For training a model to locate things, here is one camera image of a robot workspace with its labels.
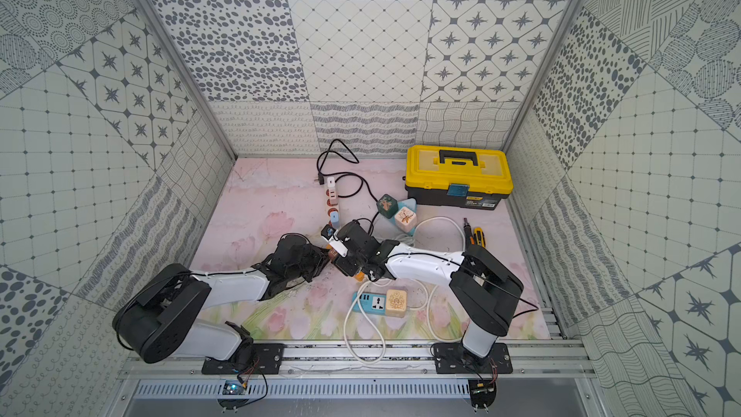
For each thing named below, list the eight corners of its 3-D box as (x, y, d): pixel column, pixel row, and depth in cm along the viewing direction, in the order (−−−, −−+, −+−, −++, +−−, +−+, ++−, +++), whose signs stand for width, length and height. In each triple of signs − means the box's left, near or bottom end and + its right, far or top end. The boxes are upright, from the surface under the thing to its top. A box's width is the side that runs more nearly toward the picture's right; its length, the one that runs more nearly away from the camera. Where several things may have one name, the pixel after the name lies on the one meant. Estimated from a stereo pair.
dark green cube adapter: (376, 215, 104) (375, 201, 98) (385, 206, 107) (385, 192, 100) (388, 224, 102) (389, 211, 95) (397, 215, 104) (398, 201, 98)
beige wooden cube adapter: (386, 318, 82) (386, 310, 75) (386, 299, 85) (386, 290, 79) (405, 318, 82) (407, 310, 75) (404, 299, 85) (406, 290, 79)
